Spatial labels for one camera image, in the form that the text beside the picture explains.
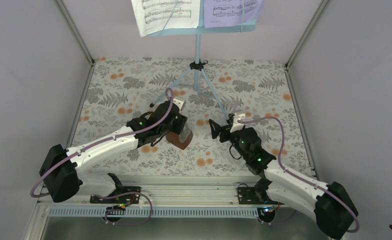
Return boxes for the clear plastic metronome cover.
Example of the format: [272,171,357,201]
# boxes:
[178,123,192,143]

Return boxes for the brown wooden metronome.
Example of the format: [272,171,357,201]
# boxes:
[166,132,193,150]

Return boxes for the light blue music stand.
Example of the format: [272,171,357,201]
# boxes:
[147,0,256,117]

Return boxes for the white sheet music page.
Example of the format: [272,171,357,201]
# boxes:
[131,0,201,37]

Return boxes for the lavender sheet music page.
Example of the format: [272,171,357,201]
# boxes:
[203,0,264,28]

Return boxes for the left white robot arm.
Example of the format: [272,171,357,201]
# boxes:
[39,98,187,203]

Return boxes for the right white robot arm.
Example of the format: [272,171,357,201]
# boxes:
[209,120,360,240]

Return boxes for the floral patterned table mat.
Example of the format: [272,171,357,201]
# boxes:
[73,57,312,177]

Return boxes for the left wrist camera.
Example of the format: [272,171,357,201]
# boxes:
[173,97,186,111]

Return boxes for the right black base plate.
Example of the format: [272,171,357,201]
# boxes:
[237,186,278,205]

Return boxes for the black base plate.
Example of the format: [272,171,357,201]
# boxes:
[90,186,141,206]
[237,186,278,205]

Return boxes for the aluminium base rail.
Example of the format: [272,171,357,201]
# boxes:
[36,174,337,208]

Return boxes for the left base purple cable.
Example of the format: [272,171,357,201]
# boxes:
[104,191,154,227]

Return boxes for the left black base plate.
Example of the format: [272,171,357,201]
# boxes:
[90,186,141,206]

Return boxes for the perforated cable tray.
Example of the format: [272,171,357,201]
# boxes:
[47,206,273,219]

